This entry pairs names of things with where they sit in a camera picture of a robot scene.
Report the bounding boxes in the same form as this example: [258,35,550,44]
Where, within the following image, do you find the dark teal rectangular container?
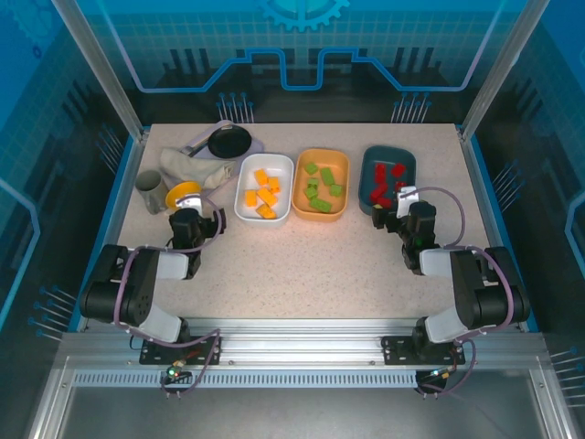
[358,145,418,217]

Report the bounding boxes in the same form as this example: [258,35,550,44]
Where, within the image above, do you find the small connector with green light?
[166,360,193,383]
[418,368,458,390]

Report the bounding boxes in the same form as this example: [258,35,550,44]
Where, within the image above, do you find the black frying pan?
[180,126,253,160]

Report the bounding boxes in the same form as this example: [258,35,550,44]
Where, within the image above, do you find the orange rectangular container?
[291,148,351,224]

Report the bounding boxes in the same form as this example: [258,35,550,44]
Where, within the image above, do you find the blue aluminium table side rail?
[459,132,543,333]
[68,132,147,333]

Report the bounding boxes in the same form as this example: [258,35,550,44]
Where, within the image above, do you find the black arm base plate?
[381,336,467,366]
[139,336,224,366]

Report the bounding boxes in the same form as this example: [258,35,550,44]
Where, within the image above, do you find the slotted grey cable duct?
[72,370,420,389]

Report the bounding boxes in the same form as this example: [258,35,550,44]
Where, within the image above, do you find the aluminium frame post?
[52,0,150,143]
[456,0,552,143]

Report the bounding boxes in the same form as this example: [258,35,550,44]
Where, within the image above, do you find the lilac cutting board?
[180,119,265,161]

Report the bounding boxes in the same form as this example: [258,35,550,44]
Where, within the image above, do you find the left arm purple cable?
[112,195,226,399]

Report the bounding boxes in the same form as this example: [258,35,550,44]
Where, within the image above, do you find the grey cup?
[135,169,169,215]

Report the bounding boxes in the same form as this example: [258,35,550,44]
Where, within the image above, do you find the yellow bowl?
[165,180,205,208]

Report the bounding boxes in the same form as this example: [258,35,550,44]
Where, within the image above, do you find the white rectangular container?
[233,153,295,226]

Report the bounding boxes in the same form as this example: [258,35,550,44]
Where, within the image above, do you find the beige cloth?
[159,146,238,191]

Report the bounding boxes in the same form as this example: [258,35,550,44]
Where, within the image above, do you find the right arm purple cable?
[410,185,517,399]

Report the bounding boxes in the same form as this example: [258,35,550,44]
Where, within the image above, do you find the aluminium mounting rail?
[58,317,549,367]

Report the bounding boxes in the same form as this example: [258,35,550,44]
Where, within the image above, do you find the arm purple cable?
[112,195,226,399]
[410,185,517,399]

